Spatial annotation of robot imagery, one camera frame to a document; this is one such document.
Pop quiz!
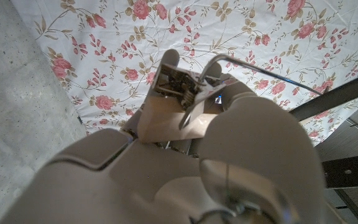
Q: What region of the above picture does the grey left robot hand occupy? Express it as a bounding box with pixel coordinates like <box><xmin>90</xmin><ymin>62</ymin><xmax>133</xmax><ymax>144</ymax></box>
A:
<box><xmin>0</xmin><ymin>49</ymin><xmax>326</xmax><ymax>224</ymax></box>

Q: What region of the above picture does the wooden bar with metal clips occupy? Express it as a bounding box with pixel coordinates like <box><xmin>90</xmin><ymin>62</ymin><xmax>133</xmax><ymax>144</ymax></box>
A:
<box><xmin>137</xmin><ymin>54</ymin><xmax>331</xmax><ymax>144</ymax></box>

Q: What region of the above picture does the floral backdrop cloth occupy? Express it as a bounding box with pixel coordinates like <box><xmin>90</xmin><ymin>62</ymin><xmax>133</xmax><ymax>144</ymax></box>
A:
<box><xmin>9</xmin><ymin>0</ymin><xmax>358</xmax><ymax>147</ymax></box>

